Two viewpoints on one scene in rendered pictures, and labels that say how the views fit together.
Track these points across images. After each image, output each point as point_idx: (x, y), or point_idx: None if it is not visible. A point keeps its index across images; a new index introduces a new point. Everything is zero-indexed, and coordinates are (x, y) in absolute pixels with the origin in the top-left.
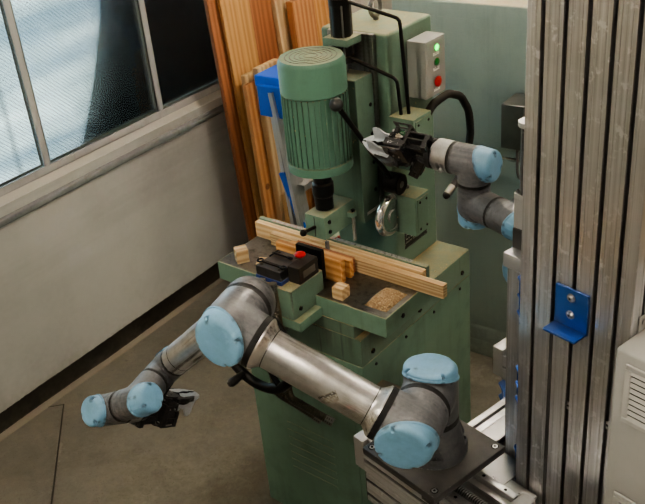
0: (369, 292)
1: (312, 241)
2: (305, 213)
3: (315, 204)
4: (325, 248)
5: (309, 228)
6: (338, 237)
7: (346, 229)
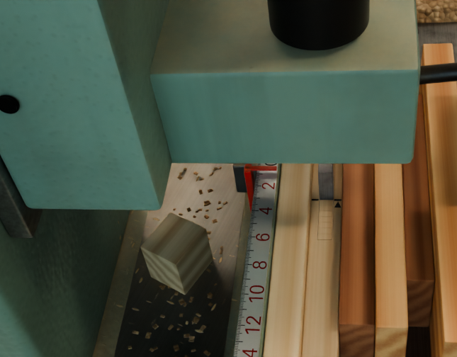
0: (433, 40)
1: (305, 273)
2: (418, 64)
3: (356, 18)
4: (343, 184)
5: None
6: (252, 171)
7: (50, 312)
